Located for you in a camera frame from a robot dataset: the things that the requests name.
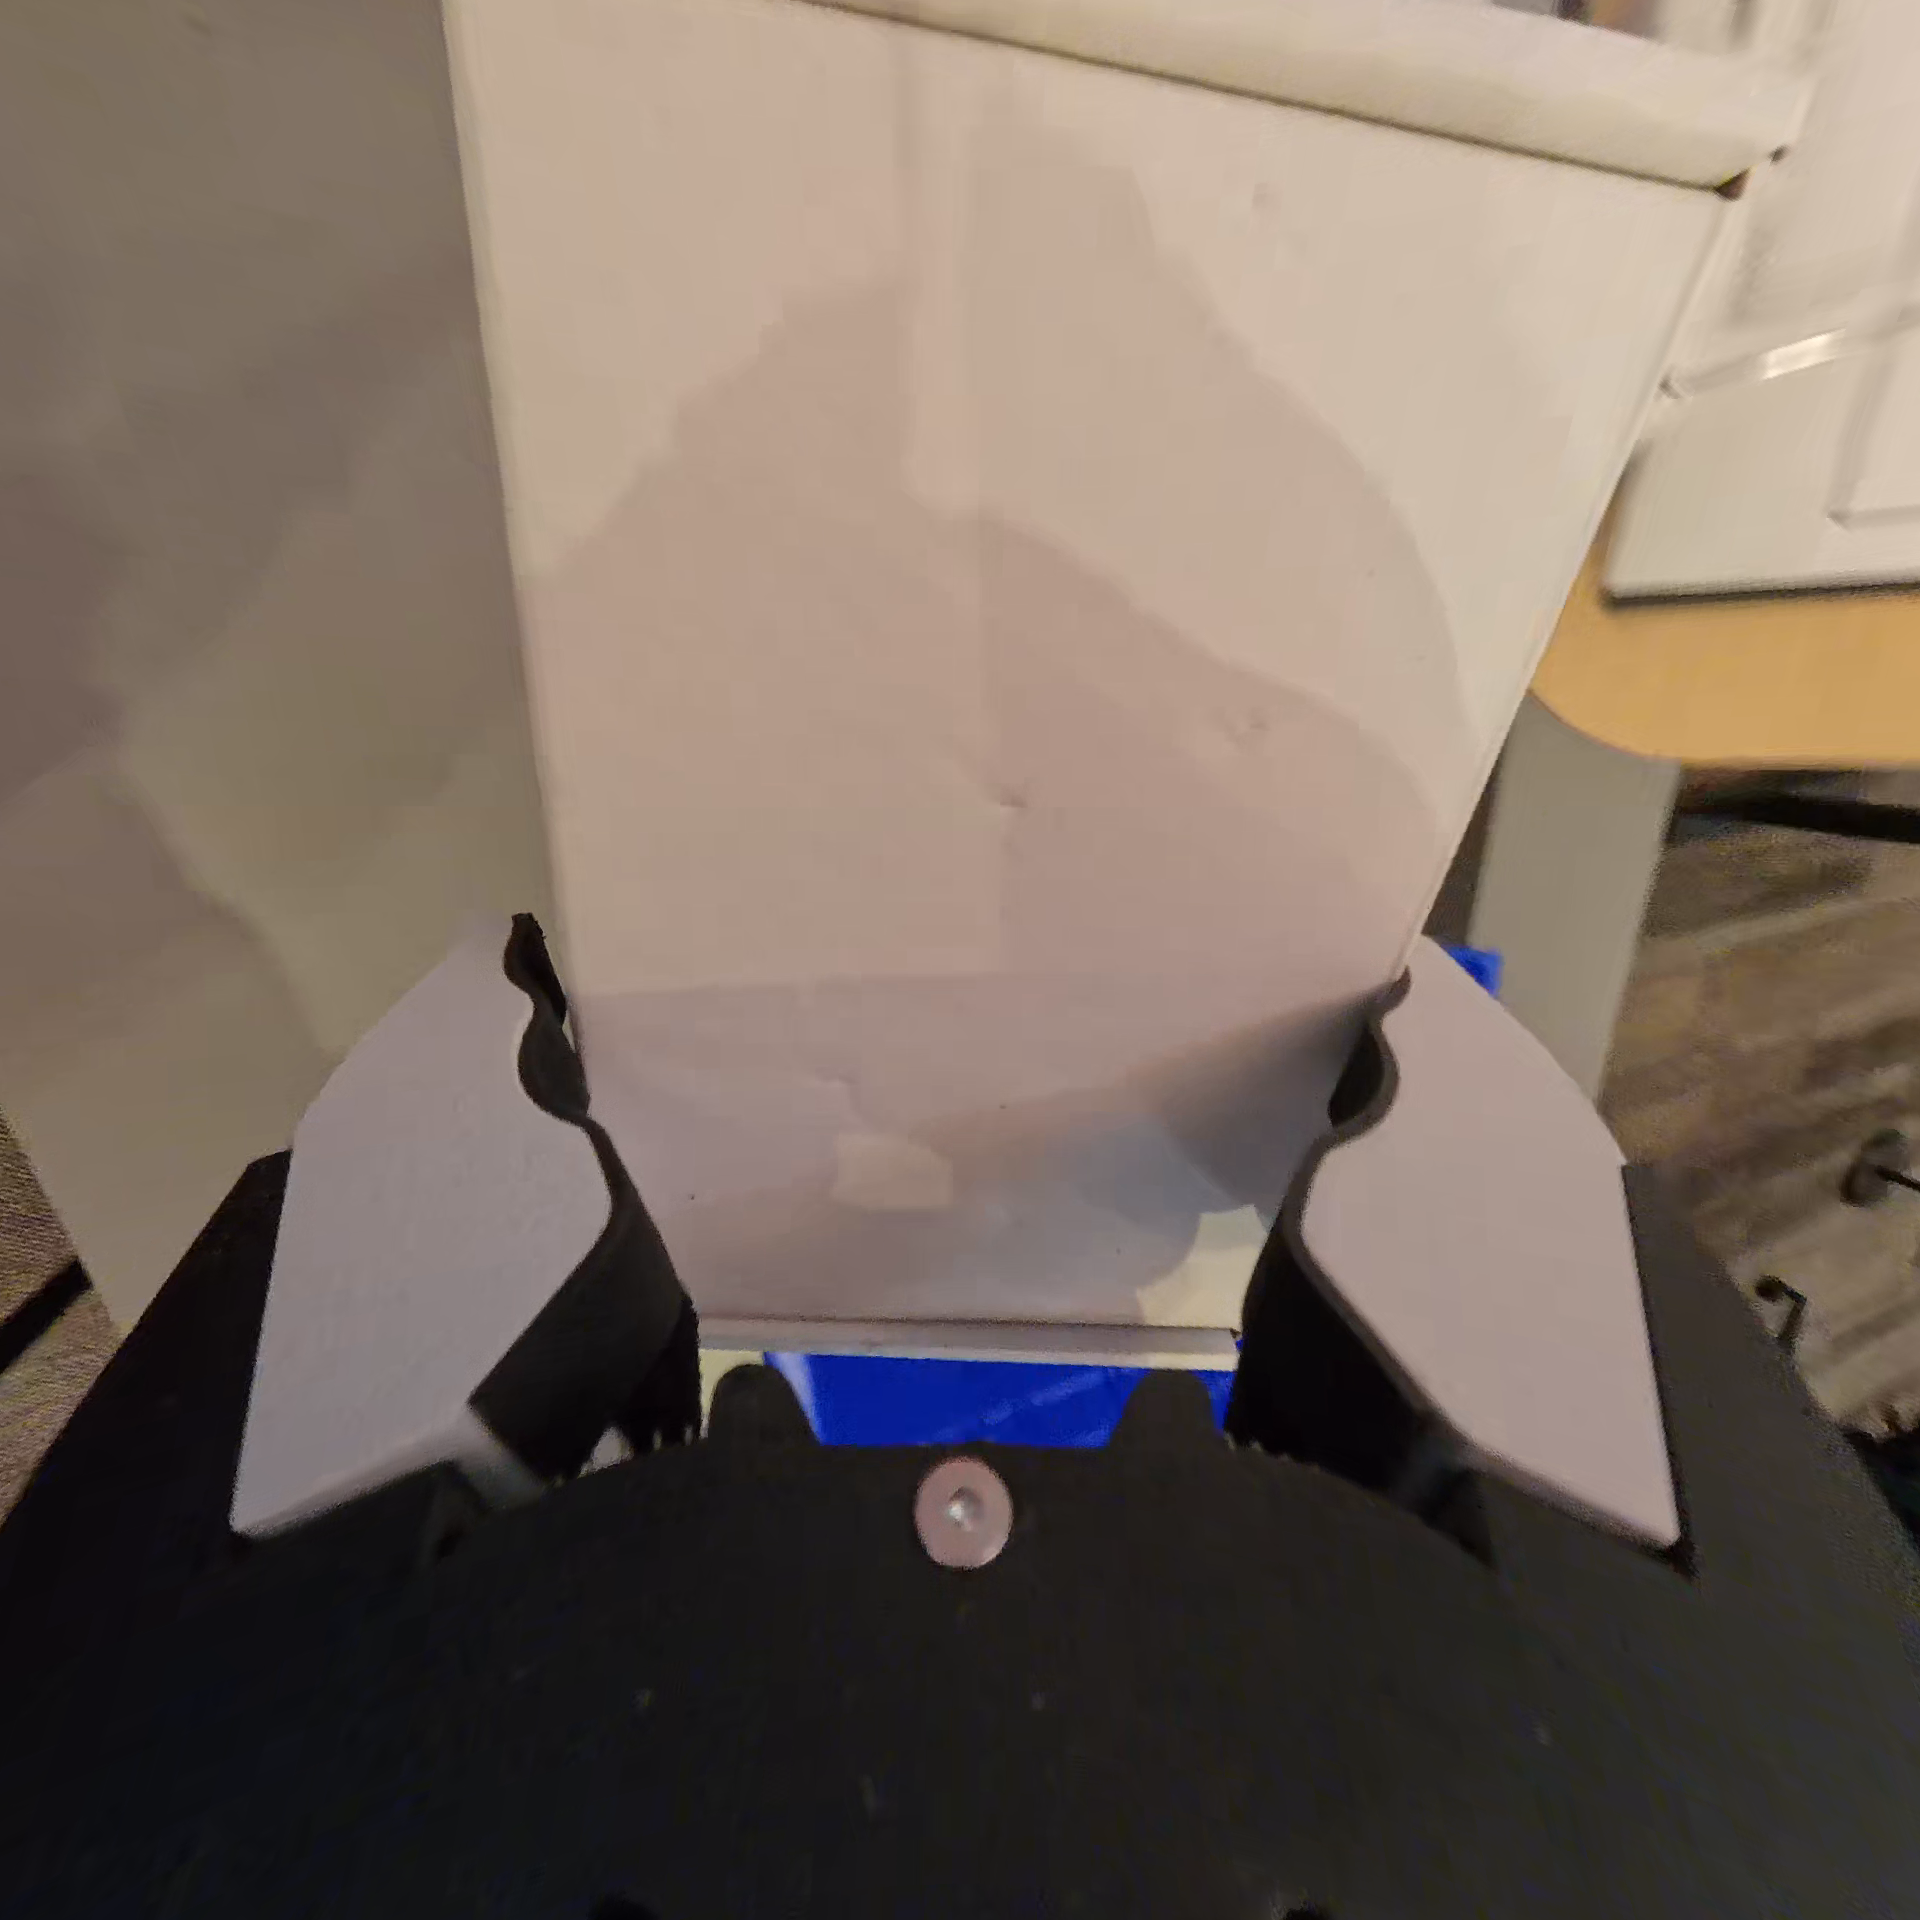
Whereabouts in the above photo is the blue cube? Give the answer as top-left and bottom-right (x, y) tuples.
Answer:
(760, 1350), (1240, 1452)

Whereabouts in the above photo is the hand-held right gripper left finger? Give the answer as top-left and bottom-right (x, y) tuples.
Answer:
(229, 912), (701, 1539)

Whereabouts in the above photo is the light wooden table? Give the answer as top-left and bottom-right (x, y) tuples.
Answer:
(1468, 502), (1920, 1105)

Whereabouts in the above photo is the white cabinet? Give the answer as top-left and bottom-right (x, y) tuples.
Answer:
(1598, 0), (1920, 602)

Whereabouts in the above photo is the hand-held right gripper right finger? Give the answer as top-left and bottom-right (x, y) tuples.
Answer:
(1230, 940), (1684, 1554)

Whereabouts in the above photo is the white cardboard box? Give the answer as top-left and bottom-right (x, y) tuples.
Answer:
(438, 0), (1819, 1370)

